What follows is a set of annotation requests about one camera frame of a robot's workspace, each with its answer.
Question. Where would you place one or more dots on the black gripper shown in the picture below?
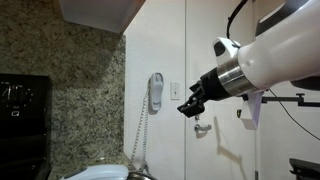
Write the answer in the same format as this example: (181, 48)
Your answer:
(211, 86)

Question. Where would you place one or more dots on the white intercom handset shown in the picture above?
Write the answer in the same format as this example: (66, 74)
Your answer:
(96, 173)

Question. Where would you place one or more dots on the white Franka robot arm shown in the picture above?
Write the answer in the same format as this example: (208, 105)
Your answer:
(283, 50)

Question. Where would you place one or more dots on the dark door deadbolt lock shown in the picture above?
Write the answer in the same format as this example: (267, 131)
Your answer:
(197, 117)

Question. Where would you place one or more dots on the white door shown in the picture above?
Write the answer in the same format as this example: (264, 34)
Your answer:
(226, 150)

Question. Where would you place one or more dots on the shiny steel pot lid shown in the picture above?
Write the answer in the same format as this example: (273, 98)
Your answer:
(140, 175)

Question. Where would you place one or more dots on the wooden upper cabinet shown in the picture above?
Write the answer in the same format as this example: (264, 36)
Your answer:
(96, 13)

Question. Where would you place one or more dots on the black rounded furniture piece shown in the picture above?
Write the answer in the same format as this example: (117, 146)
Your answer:
(305, 168)

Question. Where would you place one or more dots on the black kitchen stove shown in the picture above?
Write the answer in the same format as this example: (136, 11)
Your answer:
(23, 126)

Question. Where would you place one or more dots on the white light switch plate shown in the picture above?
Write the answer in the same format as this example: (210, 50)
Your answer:
(175, 90)

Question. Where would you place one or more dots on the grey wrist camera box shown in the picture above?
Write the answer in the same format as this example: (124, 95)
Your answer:
(252, 110)

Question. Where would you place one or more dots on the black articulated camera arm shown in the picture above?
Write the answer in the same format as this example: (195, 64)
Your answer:
(293, 100)

